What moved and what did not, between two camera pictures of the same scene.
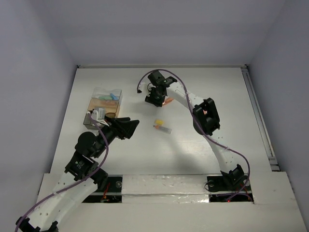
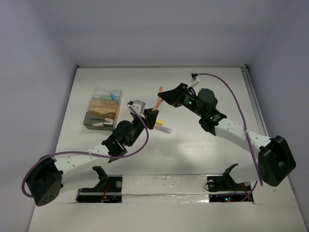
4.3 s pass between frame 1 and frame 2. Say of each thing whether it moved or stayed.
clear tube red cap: stayed
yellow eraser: stayed
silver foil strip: stayed
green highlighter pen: stayed
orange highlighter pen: moved
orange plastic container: stayed
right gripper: moved
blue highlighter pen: stayed
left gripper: moved
